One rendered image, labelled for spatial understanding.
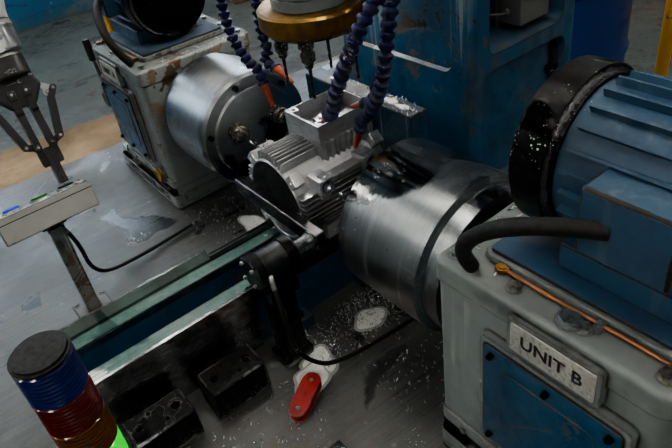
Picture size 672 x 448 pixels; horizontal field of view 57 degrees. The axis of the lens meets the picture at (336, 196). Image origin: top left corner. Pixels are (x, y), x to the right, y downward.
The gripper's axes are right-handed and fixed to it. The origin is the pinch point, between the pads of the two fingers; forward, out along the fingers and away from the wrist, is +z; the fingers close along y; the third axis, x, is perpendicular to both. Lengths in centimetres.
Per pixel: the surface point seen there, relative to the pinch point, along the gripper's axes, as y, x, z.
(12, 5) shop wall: 91, 510, -117
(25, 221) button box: -9.1, -3.5, 6.8
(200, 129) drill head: 26.2, -5.9, 4.5
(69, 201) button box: -1.2, -3.5, 6.8
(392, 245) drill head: 27, -57, 25
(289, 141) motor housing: 33.2, -26.5, 10.9
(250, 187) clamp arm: 25.7, -19.6, 16.5
